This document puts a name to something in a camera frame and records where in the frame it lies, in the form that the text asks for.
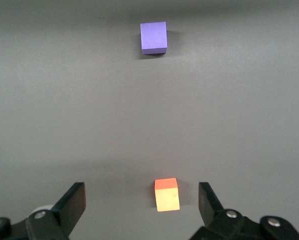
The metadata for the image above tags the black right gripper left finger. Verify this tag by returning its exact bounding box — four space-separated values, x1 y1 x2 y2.
0 181 87 240

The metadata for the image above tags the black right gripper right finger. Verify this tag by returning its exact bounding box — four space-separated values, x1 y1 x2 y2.
190 181 299 240

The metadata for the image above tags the orange foam block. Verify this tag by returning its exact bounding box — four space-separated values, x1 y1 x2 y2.
154 177 181 213

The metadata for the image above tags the purple foam block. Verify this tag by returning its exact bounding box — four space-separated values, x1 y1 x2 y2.
140 21 168 56

